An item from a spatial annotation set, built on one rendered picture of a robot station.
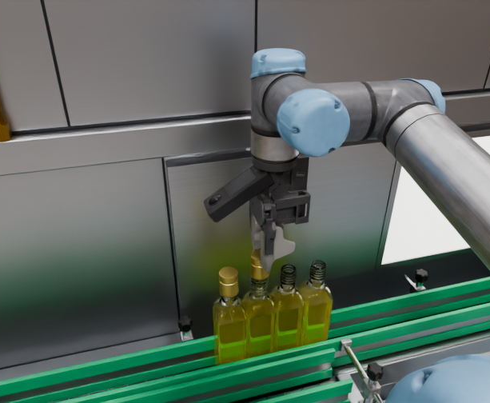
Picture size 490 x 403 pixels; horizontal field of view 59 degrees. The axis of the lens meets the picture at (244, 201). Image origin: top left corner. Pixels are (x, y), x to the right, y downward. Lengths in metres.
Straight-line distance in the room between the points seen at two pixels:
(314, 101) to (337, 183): 0.43
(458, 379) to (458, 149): 0.27
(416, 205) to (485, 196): 0.60
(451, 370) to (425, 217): 0.81
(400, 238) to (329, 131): 0.61
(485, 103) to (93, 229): 0.83
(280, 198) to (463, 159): 0.29
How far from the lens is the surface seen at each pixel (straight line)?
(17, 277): 0.94
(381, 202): 0.99
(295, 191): 0.70
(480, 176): 0.48
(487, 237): 0.45
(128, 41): 0.74
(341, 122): 0.52
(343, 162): 0.89
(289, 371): 0.92
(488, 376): 0.30
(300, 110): 0.50
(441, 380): 0.29
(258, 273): 0.77
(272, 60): 0.60
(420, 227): 1.10
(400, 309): 1.11
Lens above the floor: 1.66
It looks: 31 degrees down
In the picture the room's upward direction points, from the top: straight up
